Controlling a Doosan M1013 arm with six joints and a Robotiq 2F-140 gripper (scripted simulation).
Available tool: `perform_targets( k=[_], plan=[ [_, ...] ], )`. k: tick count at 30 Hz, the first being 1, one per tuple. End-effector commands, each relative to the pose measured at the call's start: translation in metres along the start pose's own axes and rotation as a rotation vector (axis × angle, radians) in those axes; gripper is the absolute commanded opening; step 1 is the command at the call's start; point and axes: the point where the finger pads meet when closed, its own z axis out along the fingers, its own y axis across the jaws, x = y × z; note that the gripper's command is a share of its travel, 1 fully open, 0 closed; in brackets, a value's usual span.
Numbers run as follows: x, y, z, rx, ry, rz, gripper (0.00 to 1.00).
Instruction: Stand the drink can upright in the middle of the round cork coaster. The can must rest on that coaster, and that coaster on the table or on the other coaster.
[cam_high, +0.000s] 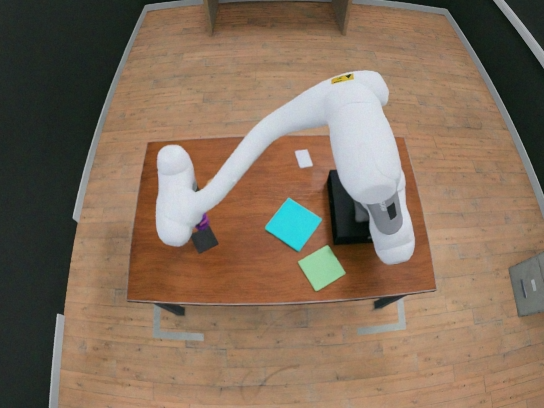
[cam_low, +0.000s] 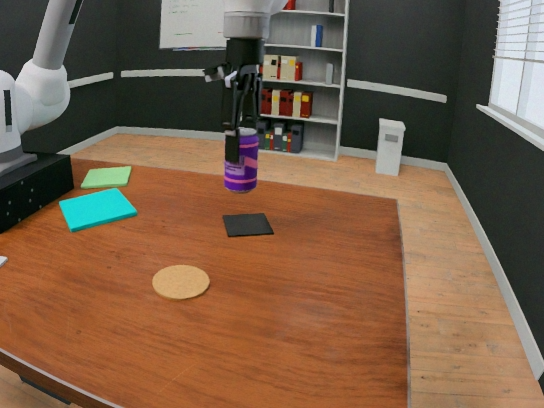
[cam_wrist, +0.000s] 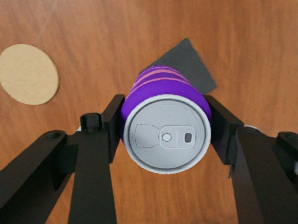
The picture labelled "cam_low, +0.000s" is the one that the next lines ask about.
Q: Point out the round tan cork coaster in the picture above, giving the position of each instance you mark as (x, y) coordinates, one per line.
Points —
(180, 282)

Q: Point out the cyan flat rectangular slab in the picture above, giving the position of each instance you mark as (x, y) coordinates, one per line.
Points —
(96, 209)

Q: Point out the light green flat square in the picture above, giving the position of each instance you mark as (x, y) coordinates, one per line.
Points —
(108, 177)

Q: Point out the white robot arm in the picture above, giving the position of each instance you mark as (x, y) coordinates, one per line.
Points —
(41, 92)

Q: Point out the dark grey square coaster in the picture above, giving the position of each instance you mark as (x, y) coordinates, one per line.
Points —
(247, 225)

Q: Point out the purple drink can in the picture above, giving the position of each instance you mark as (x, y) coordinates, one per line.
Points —
(241, 177)

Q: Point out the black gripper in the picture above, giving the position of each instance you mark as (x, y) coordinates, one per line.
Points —
(243, 55)

